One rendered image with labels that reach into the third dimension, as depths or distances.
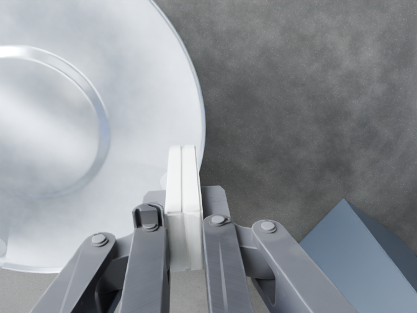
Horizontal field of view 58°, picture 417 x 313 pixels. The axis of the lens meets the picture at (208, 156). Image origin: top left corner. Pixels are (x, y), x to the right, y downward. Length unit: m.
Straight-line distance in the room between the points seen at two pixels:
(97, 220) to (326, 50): 0.50
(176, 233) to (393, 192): 0.74
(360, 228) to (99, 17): 0.59
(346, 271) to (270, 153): 0.25
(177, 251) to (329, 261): 0.62
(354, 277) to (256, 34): 0.44
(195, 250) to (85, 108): 0.19
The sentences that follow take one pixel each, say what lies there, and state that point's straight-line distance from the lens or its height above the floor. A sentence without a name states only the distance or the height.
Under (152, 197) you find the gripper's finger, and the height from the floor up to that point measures 0.50.
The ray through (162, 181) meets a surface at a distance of 0.34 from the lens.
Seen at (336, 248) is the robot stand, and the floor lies 0.09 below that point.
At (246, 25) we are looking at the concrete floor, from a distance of 0.67.
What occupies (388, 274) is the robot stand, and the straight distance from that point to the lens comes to 0.67.
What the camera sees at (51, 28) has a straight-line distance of 0.32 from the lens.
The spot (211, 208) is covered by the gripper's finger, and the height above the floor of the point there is 0.52.
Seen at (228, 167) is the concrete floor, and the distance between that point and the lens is 0.73.
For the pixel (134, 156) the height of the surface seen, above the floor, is 0.36.
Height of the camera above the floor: 0.66
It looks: 66 degrees down
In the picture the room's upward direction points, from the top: 172 degrees clockwise
